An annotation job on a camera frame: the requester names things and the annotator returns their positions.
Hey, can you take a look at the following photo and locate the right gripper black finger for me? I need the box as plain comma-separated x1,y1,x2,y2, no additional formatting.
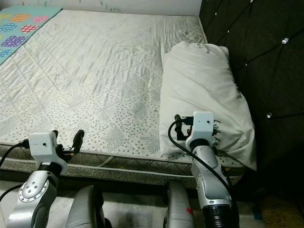
172,114,183,141

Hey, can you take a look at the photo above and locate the white pillow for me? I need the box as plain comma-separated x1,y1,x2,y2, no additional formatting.
159,40,257,171

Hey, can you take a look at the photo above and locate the silver robot left leg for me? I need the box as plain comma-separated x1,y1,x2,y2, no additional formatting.
66,185,107,228

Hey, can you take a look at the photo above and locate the silver robot leg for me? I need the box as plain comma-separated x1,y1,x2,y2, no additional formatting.
164,181,195,228
66,185,107,228

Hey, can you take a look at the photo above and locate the grey quilted mattress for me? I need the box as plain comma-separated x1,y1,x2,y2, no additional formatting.
0,9,259,190

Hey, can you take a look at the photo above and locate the dark bed base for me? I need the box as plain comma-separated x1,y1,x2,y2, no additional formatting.
0,167,200,200

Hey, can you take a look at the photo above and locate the silver robot right leg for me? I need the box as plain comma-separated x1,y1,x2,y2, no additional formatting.
164,181,195,228

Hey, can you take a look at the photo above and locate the black tufted headboard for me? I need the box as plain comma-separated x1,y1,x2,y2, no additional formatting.
199,0,304,200

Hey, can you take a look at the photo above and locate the teal blanket with dotted shapes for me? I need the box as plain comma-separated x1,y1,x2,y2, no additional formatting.
0,6,62,60

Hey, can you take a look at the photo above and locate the mottled yellow floor mat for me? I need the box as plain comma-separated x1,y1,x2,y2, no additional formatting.
256,194,304,228

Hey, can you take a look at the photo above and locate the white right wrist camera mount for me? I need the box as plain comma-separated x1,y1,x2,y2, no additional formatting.
185,112,214,147

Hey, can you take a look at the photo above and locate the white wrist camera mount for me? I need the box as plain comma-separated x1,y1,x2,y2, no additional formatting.
28,132,60,164
185,112,214,147

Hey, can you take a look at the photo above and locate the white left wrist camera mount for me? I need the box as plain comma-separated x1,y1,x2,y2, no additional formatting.
28,132,60,164

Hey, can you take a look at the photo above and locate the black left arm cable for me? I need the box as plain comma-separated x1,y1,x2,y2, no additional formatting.
0,140,31,200

